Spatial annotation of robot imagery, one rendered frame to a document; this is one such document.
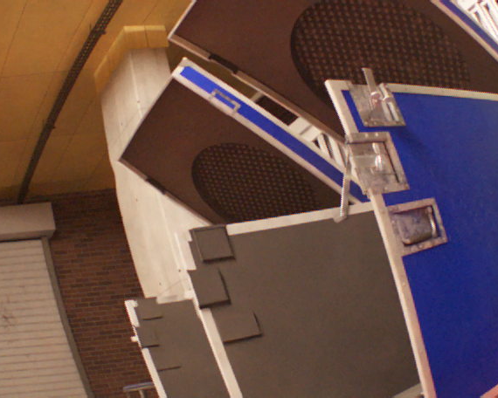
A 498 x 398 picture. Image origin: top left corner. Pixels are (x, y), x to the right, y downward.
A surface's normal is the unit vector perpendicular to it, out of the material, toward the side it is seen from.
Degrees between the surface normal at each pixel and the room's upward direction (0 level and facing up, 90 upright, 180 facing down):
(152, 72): 90
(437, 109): 90
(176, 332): 90
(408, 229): 90
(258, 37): 138
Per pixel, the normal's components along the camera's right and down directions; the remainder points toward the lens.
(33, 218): 0.52, -0.40
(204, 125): -0.37, 0.73
